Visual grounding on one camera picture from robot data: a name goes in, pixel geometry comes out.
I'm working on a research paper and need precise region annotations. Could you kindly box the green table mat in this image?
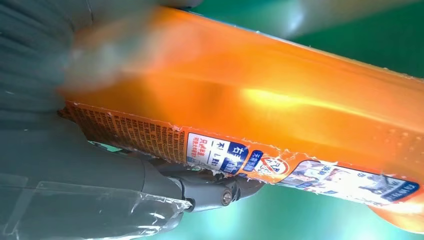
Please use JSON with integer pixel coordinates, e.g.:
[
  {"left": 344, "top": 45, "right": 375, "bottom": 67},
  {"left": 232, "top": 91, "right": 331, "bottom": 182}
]
[{"left": 87, "top": 0, "right": 424, "bottom": 240}]

